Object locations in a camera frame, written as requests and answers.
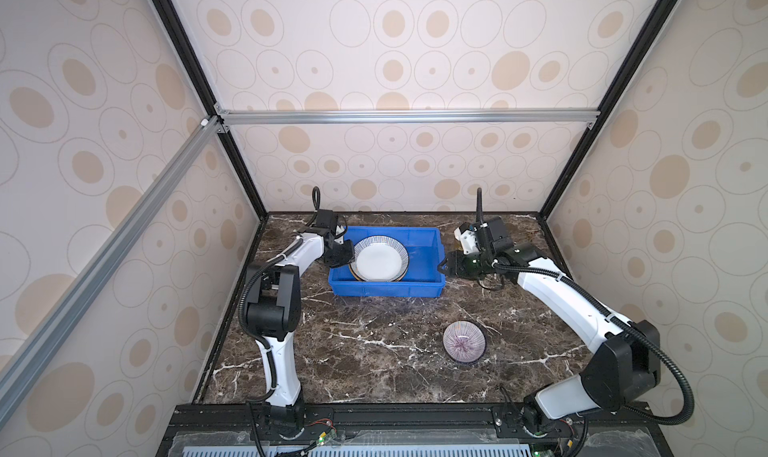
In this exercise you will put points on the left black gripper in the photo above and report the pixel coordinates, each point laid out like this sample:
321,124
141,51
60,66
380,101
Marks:
347,256

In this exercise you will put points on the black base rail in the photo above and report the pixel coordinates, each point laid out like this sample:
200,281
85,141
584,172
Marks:
480,429

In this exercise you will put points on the purple striped small bowl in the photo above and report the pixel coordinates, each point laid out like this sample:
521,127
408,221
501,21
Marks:
464,342

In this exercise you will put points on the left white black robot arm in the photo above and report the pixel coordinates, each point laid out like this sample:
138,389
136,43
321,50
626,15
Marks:
270,303

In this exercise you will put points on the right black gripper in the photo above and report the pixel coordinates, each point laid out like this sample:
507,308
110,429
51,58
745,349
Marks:
454,267

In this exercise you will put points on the blue plastic bin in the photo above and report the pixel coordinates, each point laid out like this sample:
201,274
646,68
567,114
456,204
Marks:
420,277

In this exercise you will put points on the left diagonal aluminium rail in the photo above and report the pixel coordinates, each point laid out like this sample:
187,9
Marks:
44,343

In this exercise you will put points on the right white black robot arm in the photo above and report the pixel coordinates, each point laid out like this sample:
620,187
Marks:
627,358

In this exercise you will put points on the black striped rim white plate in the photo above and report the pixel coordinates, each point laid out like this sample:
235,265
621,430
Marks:
379,258

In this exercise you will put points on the horizontal aluminium back rail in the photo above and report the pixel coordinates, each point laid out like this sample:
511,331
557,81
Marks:
439,116

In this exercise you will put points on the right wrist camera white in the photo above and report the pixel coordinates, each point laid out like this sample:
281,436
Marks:
467,237

